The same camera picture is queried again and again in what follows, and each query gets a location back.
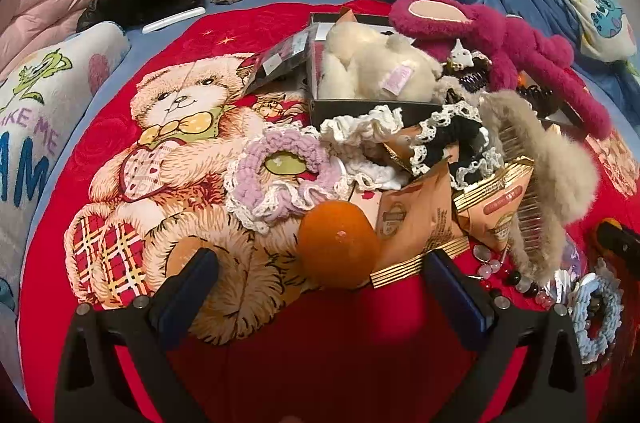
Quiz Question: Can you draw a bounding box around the red teddy bear printed blanket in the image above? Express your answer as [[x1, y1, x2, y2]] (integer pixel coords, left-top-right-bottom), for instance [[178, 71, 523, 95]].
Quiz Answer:
[[17, 0, 640, 423]]

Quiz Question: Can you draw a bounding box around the black lace scrunchie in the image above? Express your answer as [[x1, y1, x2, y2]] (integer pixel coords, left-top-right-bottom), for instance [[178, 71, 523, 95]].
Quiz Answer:
[[407, 100, 506, 191]]

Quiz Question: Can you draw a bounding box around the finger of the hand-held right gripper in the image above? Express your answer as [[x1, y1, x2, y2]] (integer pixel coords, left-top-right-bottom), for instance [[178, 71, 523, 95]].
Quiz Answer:
[[597, 219, 640, 256]]

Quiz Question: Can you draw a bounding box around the white lace scrunchie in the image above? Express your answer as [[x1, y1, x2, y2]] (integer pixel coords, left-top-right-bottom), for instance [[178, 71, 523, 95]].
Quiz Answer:
[[320, 106, 416, 191]]

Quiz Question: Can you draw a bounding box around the black box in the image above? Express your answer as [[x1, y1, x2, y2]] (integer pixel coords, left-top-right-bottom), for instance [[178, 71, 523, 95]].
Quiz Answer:
[[306, 12, 501, 129]]

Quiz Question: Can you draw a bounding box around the purple crochet scrunchie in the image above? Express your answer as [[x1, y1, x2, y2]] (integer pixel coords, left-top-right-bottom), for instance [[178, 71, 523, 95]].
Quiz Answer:
[[224, 126, 333, 236]]

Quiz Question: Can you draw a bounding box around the orange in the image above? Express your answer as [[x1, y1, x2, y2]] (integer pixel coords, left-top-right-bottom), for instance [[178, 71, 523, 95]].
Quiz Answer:
[[297, 199, 382, 290]]

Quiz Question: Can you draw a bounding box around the bead bracelet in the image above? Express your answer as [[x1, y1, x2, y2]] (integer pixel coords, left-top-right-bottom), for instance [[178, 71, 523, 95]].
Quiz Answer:
[[470, 243, 556, 309]]

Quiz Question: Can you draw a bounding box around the large monster print pillow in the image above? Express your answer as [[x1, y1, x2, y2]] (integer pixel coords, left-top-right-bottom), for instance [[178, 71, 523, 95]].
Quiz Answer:
[[0, 20, 132, 304]]

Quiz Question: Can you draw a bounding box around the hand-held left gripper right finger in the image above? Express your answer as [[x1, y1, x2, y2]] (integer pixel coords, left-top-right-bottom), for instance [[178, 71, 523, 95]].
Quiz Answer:
[[424, 248, 587, 423]]

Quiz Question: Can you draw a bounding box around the black hair claw with white bow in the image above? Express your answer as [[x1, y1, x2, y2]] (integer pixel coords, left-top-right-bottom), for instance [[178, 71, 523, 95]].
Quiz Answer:
[[445, 43, 493, 94]]

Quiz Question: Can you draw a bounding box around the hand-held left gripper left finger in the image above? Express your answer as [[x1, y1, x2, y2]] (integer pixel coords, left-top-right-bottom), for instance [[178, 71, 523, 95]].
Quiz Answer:
[[54, 247, 221, 423]]

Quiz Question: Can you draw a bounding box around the magenta plush toy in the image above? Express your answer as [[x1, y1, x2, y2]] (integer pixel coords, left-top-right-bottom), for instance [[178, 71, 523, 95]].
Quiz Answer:
[[389, 0, 613, 141]]

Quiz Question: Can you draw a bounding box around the white tube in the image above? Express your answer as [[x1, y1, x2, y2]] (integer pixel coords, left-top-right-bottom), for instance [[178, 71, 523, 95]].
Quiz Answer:
[[142, 7, 206, 35]]

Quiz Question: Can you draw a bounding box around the cream plush toy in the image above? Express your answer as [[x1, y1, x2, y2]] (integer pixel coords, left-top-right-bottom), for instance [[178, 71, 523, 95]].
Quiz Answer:
[[317, 20, 451, 104]]

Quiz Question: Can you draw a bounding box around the round badge in clear packet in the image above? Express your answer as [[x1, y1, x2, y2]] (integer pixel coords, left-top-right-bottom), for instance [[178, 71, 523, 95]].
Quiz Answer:
[[547, 238, 588, 304]]

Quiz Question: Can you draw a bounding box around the clear packet of black hair ties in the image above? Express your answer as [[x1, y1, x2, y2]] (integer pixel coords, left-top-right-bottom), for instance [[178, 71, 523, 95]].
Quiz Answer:
[[244, 23, 333, 96]]

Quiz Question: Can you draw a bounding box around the orange snack packet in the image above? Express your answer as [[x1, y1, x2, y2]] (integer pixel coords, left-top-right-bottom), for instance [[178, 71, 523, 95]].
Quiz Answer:
[[370, 163, 471, 289], [382, 126, 461, 176], [452, 156, 536, 254]]

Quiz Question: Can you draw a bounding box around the blue crochet scrunchie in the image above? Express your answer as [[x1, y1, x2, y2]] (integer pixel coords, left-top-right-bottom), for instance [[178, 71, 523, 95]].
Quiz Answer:
[[567, 258, 626, 366]]

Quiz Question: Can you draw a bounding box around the beige furry hair claw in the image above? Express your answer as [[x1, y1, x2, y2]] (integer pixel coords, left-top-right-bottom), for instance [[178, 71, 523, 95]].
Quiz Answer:
[[480, 90, 601, 284]]

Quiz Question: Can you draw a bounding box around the blue bed sheet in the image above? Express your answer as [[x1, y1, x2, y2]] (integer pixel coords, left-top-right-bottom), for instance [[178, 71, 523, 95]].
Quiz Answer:
[[20, 0, 640, 254]]

